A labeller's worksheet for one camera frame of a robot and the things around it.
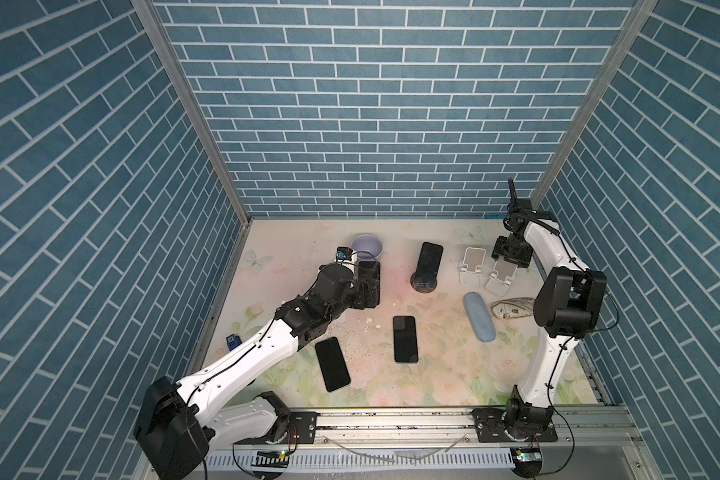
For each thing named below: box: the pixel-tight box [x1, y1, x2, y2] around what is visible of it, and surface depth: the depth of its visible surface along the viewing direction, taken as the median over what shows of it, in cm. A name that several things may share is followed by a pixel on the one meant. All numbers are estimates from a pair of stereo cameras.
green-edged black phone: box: [393, 315, 419, 363], surface depth 91 cm
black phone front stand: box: [315, 337, 351, 392], surface depth 86 cm
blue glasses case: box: [462, 291, 496, 343], surface depth 93 cm
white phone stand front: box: [484, 257, 518, 297], surface depth 98 cm
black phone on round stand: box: [413, 242, 444, 286], surface depth 98 cm
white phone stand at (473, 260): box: [459, 247, 487, 286], surface depth 103 cm
